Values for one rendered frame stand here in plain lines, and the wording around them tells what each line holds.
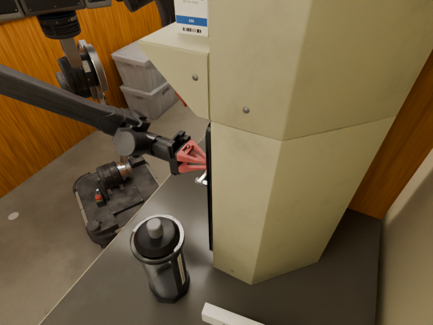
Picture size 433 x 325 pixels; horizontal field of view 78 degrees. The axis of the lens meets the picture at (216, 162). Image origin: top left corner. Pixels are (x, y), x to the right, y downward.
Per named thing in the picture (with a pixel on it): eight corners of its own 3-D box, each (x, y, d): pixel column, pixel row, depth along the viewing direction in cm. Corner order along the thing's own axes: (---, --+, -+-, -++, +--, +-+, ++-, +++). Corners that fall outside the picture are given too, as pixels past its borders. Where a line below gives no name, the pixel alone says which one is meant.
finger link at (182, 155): (204, 164, 60) (169, 151, 63) (205, 185, 65) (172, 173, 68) (217, 146, 65) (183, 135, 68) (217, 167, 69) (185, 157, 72)
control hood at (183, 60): (275, 49, 61) (283, -1, 55) (209, 122, 40) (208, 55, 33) (229, 41, 65) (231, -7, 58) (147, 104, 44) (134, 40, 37)
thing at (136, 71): (183, 71, 300) (181, 40, 278) (151, 95, 261) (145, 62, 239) (153, 64, 314) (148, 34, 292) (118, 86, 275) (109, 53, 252)
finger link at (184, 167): (204, 160, 59) (168, 148, 62) (205, 182, 64) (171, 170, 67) (217, 143, 64) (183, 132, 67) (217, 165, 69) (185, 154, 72)
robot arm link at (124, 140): (137, 109, 73) (123, 135, 75) (106, 104, 62) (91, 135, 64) (169, 135, 70) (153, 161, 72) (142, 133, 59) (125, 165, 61)
